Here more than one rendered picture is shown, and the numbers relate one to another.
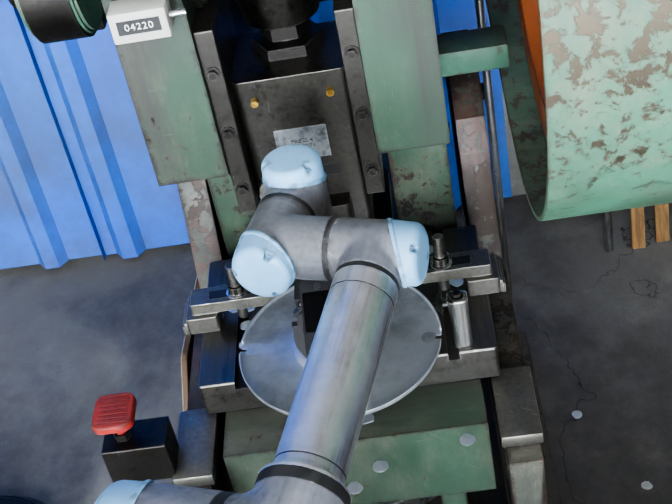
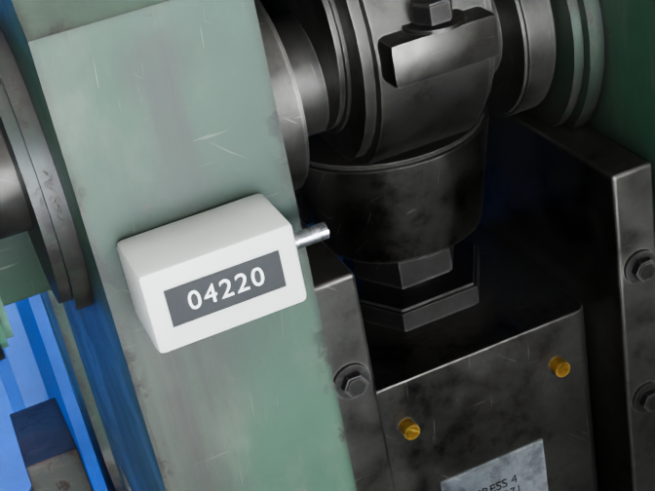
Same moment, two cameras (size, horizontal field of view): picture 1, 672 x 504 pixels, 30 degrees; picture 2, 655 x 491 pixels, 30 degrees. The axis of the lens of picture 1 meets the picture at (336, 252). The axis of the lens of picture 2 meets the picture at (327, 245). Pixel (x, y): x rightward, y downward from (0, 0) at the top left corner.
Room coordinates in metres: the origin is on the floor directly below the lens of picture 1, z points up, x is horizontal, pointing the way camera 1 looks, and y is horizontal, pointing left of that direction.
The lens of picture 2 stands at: (0.92, 0.31, 1.57)
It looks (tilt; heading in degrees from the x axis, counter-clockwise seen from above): 29 degrees down; 336
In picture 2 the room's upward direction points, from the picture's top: 11 degrees counter-clockwise
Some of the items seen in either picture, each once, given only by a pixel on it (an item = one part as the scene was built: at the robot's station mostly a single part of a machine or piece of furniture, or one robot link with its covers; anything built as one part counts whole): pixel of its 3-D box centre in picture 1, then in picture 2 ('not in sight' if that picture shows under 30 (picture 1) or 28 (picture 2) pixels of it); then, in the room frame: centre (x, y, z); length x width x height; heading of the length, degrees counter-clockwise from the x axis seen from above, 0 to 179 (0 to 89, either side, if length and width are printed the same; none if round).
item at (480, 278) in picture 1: (446, 261); not in sight; (1.48, -0.16, 0.76); 0.17 x 0.06 x 0.10; 84
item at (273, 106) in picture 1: (306, 141); (467, 485); (1.46, 0.01, 1.04); 0.17 x 0.15 x 0.30; 174
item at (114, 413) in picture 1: (119, 427); not in sight; (1.31, 0.36, 0.72); 0.07 x 0.06 x 0.08; 174
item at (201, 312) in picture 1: (231, 291); not in sight; (1.52, 0.17, 0.76); 0.17 x 0.06 x 0.10; 84
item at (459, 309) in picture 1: (459, 317); not in sight; (1.36, -0.16, 0.75); 0.03 x 0.03 x 0.10; 84
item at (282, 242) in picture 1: (286, 247); not in sight; (1.16, 0.06, 1.09); 0.11 x 0.11 x 0.08; 66
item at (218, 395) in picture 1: (346, 315); not in sight; (1.50, 0.00, 0.68); 0.45 x 0.30 x 0.06; 84
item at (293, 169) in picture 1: (297, 194); not in sight; (1.26, 0.03, 1.10); 0.09 x 0.08 x 0.11; 156
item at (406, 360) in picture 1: (339, 342); not in sight; (1.32, 0.02, 0.79); 0.29 x 0.29 x 0.01
